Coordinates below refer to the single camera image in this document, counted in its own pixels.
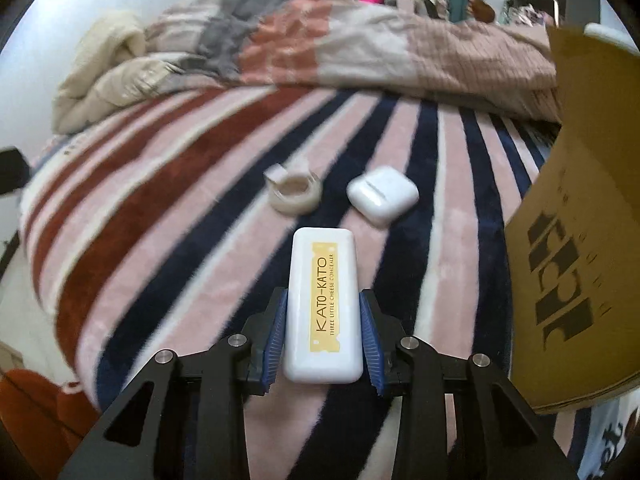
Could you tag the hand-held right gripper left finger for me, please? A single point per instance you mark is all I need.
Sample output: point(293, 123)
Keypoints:
point(275, 340)

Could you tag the white case with yellow label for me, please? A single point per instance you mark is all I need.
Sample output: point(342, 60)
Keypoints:
point(322, 310)

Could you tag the white earbuds case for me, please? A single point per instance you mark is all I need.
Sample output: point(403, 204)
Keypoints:
point(382, 195)

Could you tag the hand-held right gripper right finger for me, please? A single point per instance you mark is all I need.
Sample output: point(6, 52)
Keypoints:
point(370, 345)

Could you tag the pink and grey quilt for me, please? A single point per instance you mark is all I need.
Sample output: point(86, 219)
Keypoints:
point(375, 50)

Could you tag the brown teddy bear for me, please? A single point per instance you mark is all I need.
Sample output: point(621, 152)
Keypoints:
point(481, 7)

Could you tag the cardboard box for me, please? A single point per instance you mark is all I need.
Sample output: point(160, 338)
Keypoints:
point(590, 210)

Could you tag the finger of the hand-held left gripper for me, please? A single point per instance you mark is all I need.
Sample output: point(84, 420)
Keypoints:
point(7, 257)
point(10, 170)

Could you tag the clear tape roll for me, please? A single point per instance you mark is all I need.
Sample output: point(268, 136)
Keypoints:
point(300, 202)

